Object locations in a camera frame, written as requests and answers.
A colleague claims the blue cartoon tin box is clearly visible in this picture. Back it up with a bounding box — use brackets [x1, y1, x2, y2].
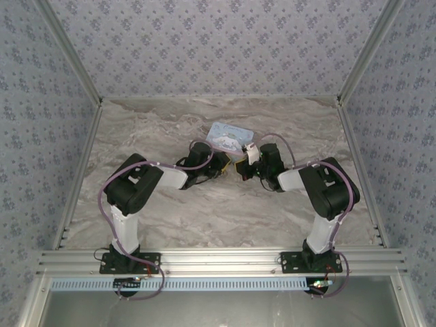
[205, 122, 256, 161]

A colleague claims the aluminium front beam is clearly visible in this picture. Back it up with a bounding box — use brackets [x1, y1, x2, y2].
[36, 248, 408, 277]

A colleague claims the black controller board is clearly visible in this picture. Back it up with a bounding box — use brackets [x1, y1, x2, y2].
[305, 277, 334, 296]
[113, 277, 143, 296]

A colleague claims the grey metal panel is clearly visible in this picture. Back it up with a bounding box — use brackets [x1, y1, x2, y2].
[42, 276, 408, 327]

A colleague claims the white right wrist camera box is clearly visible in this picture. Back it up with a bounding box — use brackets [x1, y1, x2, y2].
[243, 142, 260, 165]

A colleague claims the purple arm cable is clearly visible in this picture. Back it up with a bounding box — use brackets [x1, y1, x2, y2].
[259, 132, 356, 253]
[98, 140, 215, 257]

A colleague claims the aluminium side rail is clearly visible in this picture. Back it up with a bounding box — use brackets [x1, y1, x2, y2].
[52, 102, 104, 251]
[337, 101, 391, 249]

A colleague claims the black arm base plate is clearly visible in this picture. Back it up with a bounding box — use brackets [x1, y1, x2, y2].
[99, 252, 162, 275]
[279, 251, 343, 275]

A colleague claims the slotted pale blue cable duct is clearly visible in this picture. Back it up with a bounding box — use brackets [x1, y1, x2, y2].
[50, 276, 317, 292]

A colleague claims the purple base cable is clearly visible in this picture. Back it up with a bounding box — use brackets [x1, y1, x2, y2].
[308, 251, 349, 300]
[116, 255, 166, 301]

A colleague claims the aluminium frame post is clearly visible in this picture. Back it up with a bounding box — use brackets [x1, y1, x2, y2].
[336, 0, 407, 105]
[33, 0, 104, 106]

